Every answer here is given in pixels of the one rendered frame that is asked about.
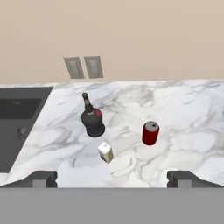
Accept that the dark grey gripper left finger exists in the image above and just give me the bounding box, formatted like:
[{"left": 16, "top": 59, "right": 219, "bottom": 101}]
[{"left": 0, "top": 171, "right": 59, "bottom": 189}]

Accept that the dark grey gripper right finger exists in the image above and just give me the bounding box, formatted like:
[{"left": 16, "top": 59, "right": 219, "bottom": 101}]
[{"left": 166, "top": 171, "right": 224, "bottom": 189}]

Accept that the red drink can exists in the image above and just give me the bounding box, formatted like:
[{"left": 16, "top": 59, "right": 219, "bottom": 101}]
[{"left": 142, "top": 120, "right": 160, "bottom": 146}]

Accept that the small white drink carton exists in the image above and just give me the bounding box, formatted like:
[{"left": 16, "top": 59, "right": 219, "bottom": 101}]
[{"left": 97, "top": 141, "right": 115, "bottom": 165}]

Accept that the black bottle with red label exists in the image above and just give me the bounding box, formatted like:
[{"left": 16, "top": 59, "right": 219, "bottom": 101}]
[{"left": 80, "top": 92, "right": 106, "bottom": 138}]

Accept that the grey wall socket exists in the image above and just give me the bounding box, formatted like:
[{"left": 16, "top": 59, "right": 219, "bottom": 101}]
[
  {"left": 83, "top": 55, "right": 104, "bottom": 80},
  {"left": 63, "top": 56, "right": 86, "bottom": 80}
]

